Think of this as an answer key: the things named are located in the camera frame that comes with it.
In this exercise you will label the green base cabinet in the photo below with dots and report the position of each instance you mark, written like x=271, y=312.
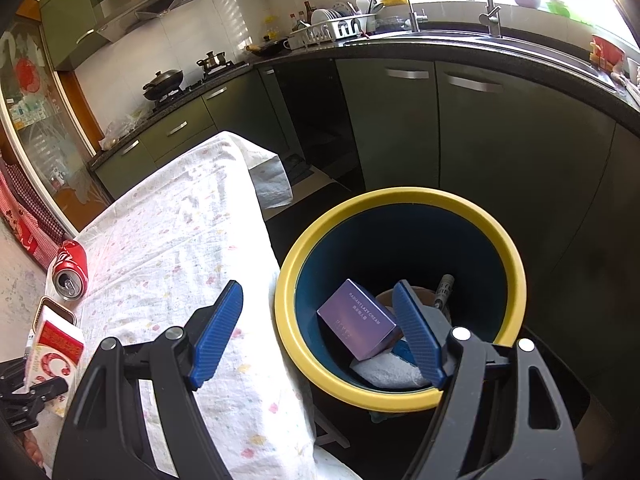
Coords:
x=480, y=135
x=175, y=130

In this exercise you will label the white plate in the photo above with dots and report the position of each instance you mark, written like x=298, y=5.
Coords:
x=327, y=15

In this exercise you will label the black gas stove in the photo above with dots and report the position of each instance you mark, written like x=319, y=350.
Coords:
x=200, y=87

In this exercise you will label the green wall cabinet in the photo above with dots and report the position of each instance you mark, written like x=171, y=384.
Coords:
x=70, y=25

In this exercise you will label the green plastic container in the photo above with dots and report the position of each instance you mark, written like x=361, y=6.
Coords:
x=567, y=10

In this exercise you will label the crumpled plastic bag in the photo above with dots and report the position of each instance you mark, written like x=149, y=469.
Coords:
x=122, y=132

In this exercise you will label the purple cardboard box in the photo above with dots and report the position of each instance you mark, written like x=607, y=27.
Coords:
x=357, y=317

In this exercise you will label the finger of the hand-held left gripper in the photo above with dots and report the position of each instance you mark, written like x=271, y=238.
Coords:
x=35, y=392
x=12, y=372

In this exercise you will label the printed toothpaste tube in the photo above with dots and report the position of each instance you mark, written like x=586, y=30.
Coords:
x=444, y=290

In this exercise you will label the frosted glass sliding door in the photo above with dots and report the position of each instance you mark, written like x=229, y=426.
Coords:
x=40, y=125

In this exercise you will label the small steel faucet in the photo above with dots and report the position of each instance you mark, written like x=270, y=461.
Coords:
x=412, y=15

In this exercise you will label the black stone countertop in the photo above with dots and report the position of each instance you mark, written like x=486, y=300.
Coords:
x=450, y=46

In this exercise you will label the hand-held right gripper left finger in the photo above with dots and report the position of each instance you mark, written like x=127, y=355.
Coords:
x=220, y=335

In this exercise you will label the red paper bucket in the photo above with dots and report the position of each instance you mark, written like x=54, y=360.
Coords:
x=384, y=299

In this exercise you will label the checkered apron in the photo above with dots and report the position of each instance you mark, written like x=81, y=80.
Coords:
x=17, y=180

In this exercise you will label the blue bowl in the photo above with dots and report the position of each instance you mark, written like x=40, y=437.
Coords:
x=526, y=0

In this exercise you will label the white floral tablecloth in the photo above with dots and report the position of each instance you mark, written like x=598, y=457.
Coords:
x=175, y=240

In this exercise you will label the red soda can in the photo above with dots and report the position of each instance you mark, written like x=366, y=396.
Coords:
x=70, y=265

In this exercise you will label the yellow rimmed trash bin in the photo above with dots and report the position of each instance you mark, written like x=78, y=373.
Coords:
x=400, y=194

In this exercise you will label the black wok with lid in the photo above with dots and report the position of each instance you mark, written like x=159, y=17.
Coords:
x=162, y=85

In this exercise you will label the steel range hood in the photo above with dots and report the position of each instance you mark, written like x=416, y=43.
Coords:
x=160, y=7

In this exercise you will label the black pan with lid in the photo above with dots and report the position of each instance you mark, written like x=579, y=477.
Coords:
x=265, y=49

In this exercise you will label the white paper towel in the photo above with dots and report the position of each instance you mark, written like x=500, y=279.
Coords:
x=380, y=370

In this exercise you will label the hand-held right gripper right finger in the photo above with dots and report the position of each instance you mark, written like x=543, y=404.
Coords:
x=415, y=330

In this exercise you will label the tall steel faucet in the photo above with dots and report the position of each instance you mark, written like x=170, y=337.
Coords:
x=492, y=15

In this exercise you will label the dark sauce bottle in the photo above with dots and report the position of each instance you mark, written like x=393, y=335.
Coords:
x=307, y=12

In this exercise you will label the white dish rack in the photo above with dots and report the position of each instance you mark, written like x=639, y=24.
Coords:
x=330, y=32

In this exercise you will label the yellow dish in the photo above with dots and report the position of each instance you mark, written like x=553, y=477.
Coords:
x=393, y=0

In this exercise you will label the white cup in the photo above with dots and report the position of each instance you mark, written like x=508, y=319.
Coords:
x=634, y=71

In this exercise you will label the red and white carton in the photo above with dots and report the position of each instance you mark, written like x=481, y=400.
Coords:
x=55, y=350

